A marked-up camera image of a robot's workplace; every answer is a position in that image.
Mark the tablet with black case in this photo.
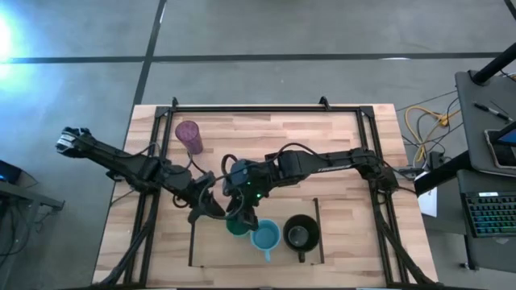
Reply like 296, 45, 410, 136
483, 120, 516, 170

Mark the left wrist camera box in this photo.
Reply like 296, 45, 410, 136
196, 170, 217, 191

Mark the black pen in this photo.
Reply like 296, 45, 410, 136
473, 101, 514, 122

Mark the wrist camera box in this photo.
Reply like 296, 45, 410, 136
228, 159, 250, 187
196, 170, 217, 191

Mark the green plastic cup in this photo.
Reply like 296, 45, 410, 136
225, 217, 252, 238

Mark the purple translucent tumbler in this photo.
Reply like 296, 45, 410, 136
174, 119, 204, 155

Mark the black floor cable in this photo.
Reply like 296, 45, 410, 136
397, 89, 460, 112

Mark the black round pole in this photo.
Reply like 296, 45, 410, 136
471, 42, 516, 85

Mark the grey desk top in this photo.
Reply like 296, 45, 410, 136
454, 70, 516, 179

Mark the grey side table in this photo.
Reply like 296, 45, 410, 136
0, 159, 65, 213

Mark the yellow cable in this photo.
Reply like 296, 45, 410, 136
404, 105, 461, 163

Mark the black backlit keyboard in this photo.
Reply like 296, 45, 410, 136
461, 191, 516, 238

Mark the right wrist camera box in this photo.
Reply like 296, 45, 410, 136
228, 159, 250, 187

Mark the black mug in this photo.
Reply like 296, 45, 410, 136
282, 213, 321, 263

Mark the black power adapter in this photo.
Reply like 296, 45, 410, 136
428, 150, 445, 170

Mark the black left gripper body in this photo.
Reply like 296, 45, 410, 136
177, 176, 217, 213

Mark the light blue plastic mug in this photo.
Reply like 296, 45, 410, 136
249, 218, 281, 263

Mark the black aluminium table frame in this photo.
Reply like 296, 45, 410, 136
92, 96, 440, 289

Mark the white paper sheet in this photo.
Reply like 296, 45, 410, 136
416, 187, 439, 218

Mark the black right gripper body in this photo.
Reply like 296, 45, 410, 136
223, 160, 267, 214

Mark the grey keyboard desk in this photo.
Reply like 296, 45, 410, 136
456, 168, 516, 275

